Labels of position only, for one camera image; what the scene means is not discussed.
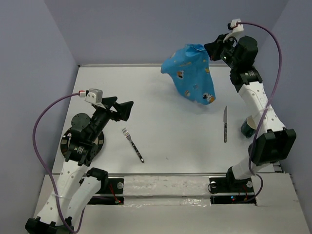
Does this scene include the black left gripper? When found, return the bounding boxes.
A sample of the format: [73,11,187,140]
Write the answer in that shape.
[89,96,134,141]

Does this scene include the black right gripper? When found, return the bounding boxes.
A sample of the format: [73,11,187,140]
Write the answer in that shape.
[204,33,240,69]

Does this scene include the blue space-print cloth placemat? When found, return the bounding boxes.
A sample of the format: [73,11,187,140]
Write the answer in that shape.
[160,44,216,105]

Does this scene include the steel fork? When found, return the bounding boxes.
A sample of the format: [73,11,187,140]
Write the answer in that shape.
[122,128,145,163]

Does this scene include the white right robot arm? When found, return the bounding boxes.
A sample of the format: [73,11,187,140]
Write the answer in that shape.
[204,34,296,193]

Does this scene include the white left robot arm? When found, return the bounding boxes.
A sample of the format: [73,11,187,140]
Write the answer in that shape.
[25,93,134,234]

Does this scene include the black rimmed dinner plate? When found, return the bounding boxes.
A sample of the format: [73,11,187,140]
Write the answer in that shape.
[60,128,105,156]

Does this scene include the steel knife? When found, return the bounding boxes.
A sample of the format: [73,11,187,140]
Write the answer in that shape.
[223,106,228,143]

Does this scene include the teal mug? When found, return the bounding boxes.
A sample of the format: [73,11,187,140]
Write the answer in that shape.
[241,116,257,138]

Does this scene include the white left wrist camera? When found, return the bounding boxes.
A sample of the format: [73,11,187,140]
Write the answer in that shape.
[85,88,103,104]

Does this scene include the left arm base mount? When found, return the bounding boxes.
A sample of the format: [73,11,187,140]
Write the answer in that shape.
[88,177,124,205]

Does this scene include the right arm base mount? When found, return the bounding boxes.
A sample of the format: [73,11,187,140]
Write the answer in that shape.
[207,177,256,205]

